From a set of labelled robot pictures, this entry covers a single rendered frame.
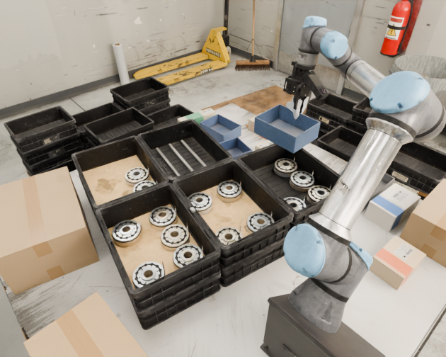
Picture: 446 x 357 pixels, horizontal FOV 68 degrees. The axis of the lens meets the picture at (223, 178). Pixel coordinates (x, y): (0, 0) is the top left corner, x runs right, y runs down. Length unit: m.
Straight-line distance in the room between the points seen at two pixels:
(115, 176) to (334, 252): 1.05
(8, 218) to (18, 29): 2.92
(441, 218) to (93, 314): 1.25
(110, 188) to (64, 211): 0.24
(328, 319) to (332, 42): 0.80
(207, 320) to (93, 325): 0.36
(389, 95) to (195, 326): 0.89
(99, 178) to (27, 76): 2.79
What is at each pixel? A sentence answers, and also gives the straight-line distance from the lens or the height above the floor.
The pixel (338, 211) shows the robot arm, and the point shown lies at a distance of 0.83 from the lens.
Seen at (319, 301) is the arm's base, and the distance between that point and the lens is 0.95.
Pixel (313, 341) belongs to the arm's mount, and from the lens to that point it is 0.90.
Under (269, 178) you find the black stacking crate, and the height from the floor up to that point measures 0.83.
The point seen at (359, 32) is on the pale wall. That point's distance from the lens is 4.06.
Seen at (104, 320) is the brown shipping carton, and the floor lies 0.86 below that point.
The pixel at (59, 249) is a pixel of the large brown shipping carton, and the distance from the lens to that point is 1.33.
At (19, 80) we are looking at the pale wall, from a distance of 4.24.
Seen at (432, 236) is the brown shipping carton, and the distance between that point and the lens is 1.50.
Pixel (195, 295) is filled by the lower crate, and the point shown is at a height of 0.74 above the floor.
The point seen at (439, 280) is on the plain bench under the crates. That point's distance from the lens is 1.51.
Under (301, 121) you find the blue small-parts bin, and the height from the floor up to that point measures 1.11.
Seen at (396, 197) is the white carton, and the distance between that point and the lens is 1.62.
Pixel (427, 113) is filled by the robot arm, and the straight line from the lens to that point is 0.90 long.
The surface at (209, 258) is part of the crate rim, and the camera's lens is 1.06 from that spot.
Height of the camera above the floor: 1.78
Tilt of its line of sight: 40 degrees down
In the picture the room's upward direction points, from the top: straight up
